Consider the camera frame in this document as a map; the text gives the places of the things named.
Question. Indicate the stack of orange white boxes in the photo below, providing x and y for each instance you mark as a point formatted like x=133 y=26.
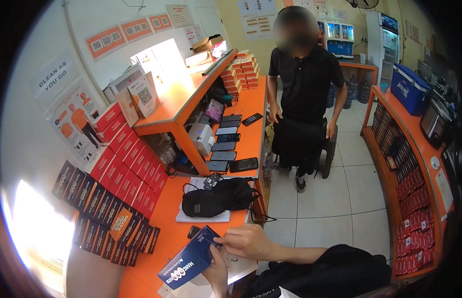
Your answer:
x=244 y=72

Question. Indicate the black garment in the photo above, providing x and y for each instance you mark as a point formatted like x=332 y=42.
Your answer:
x=298 y=139

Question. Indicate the black fabric bag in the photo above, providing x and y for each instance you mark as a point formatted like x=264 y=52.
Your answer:
x=216 y=199

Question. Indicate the group of water jugs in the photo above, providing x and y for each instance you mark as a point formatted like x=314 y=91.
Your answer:
x=352 y=91

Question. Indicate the orange printed carton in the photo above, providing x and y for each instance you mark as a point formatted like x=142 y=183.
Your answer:
x=120 y=223

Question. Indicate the staff uniform wall poster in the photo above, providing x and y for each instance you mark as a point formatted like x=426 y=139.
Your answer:
x=76 y=123

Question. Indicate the stack of white papers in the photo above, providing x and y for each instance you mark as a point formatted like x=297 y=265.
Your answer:
x=201 y=219

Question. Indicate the white text wall sign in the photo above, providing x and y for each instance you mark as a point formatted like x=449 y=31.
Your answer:
x=54 y=80

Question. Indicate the blue cooler box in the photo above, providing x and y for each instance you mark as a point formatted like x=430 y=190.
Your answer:
x=409 y=89

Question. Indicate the black charger plug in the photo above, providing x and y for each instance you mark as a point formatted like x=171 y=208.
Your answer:
x=211 y=181

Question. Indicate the black countertop appliance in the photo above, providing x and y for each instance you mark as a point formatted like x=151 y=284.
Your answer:
x=435 y=123

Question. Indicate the stack of black cartons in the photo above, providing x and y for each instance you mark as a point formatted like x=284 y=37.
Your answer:
x=93 y=208

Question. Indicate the row of smartphones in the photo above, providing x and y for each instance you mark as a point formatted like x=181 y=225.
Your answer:
x=225 y=143

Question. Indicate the white display refrigerator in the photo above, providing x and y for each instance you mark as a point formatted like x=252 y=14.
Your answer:
x=383 y=48

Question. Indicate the black stool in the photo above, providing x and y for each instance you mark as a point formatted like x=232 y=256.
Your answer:
x=329 y=156

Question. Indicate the orange code wall sign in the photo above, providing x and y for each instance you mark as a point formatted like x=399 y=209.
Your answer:
x=160 y=21
x=105 y=41
x=136 y=29

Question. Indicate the white code sign stand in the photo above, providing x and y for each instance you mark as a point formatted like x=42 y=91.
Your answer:
x=143 y=96

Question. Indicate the large black smartphone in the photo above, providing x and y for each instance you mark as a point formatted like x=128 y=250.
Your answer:
x=244 y=165

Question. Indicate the brown cardboard box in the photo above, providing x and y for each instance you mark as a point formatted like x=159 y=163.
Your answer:
x=205 y=43

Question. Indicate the orange raised counter shelf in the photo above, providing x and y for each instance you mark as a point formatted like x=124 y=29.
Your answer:
x=178 y=100

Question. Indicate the stack of red cartons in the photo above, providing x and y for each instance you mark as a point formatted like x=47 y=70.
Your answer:
x=130 y=164

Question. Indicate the blue drink dispenser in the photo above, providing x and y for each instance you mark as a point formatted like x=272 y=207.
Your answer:
x=339 y=39

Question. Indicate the person's right fingers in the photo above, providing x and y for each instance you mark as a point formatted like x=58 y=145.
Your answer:
x=236 y=233

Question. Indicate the person's right thumb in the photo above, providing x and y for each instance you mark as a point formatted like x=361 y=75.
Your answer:
x=227 y=244

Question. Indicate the white receipt printer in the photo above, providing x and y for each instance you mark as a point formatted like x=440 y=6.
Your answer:
x=201 y=138

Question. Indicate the person's right hand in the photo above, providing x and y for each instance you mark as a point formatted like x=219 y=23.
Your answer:
x=253 y=242

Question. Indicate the small black phone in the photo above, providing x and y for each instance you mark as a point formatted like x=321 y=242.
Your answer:
x=193 y=231

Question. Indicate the white flat box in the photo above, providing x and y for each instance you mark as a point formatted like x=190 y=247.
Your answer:
x=198 y=59

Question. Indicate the white orange wall poster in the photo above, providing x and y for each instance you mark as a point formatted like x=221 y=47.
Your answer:
x=257 y=18

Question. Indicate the orange full shop shelf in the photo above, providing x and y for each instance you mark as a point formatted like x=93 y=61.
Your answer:
x=409 y=186

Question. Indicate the person's left hand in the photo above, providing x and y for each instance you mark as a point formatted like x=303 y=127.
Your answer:
x=218 y=273

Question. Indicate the orange side table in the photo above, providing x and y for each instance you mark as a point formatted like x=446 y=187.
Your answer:
x=359 y=69

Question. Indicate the person's left thumb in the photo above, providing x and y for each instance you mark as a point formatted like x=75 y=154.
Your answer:
x=216 y=255

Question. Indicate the person's body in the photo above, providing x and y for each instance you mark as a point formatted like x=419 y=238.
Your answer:
x=327 y=275

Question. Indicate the blue carton box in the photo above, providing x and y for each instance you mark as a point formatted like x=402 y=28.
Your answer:
x=188 y=262

